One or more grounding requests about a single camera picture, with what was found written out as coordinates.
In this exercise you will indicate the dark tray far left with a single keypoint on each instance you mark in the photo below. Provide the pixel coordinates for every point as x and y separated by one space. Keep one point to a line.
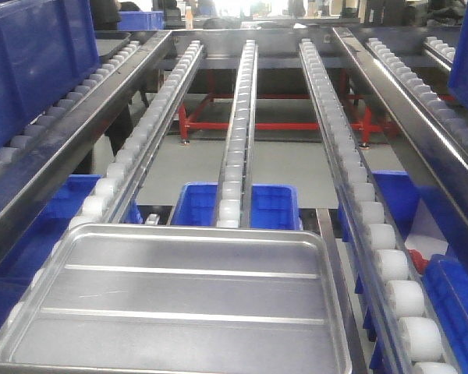
109 42

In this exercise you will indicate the right steel divider rail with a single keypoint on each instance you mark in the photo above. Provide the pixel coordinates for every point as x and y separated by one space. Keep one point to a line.
437 164

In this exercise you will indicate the right white roller track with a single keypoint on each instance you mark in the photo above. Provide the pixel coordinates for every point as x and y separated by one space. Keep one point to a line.
351 163

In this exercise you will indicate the blue bin below centre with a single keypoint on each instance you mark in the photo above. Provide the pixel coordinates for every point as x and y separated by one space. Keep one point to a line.
272 206

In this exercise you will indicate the steel divider rail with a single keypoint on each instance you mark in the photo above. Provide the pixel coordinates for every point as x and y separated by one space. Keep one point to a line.
27 183
437 164

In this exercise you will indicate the blue bin below right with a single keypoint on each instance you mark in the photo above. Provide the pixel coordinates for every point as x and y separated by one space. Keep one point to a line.
443 274

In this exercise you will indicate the red metal floor frame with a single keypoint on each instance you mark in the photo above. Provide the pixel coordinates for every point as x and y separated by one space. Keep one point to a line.
283 103

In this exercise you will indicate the far right roller track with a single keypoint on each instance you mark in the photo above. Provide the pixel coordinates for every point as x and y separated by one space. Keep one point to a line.
422 94

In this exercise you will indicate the blue bin below left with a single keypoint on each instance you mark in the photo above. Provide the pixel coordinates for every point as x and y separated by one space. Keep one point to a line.
29 253

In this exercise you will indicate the blue crate in background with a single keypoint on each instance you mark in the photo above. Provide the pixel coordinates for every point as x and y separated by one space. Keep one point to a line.
134 21

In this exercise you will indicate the middle white roller track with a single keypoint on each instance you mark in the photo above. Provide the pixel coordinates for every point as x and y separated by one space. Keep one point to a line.
234 192

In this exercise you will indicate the ribbed silver metal tray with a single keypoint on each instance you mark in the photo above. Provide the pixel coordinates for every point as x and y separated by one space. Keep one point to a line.
122 298

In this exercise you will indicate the left steel divider rail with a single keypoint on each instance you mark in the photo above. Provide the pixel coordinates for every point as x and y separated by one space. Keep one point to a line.
27 183

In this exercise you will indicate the orange bottle in background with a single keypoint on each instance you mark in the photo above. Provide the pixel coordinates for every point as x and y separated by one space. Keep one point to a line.
189 18

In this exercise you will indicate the large blue bin upper left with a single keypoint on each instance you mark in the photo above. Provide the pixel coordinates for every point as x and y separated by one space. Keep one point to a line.
46 49

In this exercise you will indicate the far left roller track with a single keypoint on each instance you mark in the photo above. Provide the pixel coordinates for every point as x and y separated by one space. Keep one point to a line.
31 134

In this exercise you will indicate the blue bin below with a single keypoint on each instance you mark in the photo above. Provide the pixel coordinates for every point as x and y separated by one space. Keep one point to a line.
29 253
443 274
272 206

